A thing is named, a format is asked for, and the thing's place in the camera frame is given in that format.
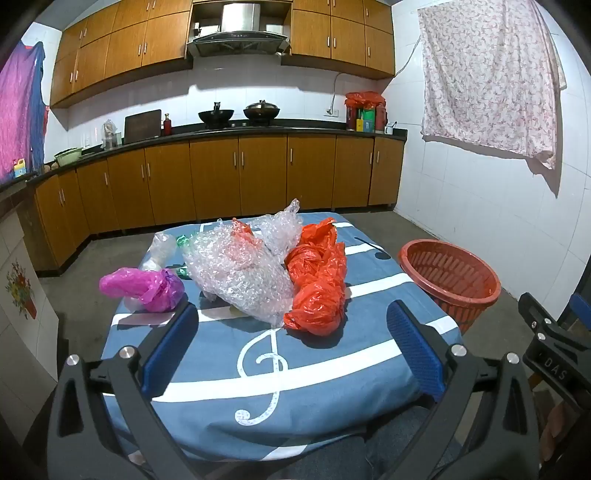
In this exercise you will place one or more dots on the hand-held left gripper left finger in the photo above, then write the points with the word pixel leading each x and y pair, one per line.
pixel 171 350

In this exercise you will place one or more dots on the red plastic bag with containers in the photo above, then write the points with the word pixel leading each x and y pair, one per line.
pixel 364 98

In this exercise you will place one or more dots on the large orange plastic bag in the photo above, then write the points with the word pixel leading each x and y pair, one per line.
pixel 318 286

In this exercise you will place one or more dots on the wooden cabinets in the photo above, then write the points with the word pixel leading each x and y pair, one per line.
pixel 341 37
pixel 258 175
pixel 129 50

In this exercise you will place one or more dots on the small orange plastic bag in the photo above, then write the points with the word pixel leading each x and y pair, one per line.
pixel 242 233

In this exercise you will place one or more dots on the small clear bubble wrap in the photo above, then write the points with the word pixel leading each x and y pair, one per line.
pixel 281 230

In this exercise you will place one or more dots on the wooden upper cabinets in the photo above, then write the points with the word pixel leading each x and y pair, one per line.
pixel 341 37
pixel 129 50

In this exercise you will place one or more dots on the black pot with lid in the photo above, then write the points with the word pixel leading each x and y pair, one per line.
pixel 262 112

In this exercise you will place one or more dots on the black kitchen countertop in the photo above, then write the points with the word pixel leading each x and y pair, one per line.
pixel 314 123

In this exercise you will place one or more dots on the steel range hood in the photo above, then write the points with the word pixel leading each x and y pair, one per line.
pixel 240 39

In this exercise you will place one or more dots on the yellow bottle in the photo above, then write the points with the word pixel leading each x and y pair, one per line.
pixel 19 170

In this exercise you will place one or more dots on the pink floral hanging sheet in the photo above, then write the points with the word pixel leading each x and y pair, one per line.
pixel 485 78

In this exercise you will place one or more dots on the flower wall sticker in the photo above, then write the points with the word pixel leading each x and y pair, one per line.
pixel 21 290

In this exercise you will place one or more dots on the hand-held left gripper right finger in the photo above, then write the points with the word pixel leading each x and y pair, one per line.
pixel 415 350

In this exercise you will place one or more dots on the green box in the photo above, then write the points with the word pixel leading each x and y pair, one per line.
pixel 368 121

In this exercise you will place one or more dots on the clear jar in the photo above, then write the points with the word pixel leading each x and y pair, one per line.
pixel 109 134

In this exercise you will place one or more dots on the person's jeans leg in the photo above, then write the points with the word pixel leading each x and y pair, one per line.
pixel 369 443

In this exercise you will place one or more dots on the white wall outlet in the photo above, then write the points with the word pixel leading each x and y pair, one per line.
pixel 331 111

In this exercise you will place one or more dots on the red bottle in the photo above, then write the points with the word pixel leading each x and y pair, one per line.
pixel 167 125

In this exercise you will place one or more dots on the green basin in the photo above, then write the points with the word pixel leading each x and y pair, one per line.
pixel 69 157

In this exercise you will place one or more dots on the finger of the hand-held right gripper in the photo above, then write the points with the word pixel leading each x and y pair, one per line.
pixel 581 309
pixel 542 323

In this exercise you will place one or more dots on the dark cutting board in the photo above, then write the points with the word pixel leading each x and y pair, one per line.
pixel 143 125

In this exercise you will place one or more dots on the green plastic bag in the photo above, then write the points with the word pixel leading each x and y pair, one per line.
pixel 184 241

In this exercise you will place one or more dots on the large clear bubble wrap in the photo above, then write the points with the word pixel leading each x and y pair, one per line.
pixel 240 277

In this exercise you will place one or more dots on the black wok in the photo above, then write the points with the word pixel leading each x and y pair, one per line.
pixel 216 116

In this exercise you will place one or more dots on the purple hanging cloth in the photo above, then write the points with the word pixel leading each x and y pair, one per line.
pixel 18 106

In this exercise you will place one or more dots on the person's right hand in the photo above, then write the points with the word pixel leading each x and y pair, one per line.
pixel 554 427

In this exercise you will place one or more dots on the blue music note tablecloth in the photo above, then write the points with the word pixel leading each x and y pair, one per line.
pixel 323 369

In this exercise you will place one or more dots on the red plastic basket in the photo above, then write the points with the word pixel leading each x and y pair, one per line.
pixel 443 277

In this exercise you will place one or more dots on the wooden lower cabinets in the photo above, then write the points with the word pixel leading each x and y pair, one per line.
pixel 258 175

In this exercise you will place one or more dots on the pink plastic bag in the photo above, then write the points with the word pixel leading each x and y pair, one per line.
pixel 138 286

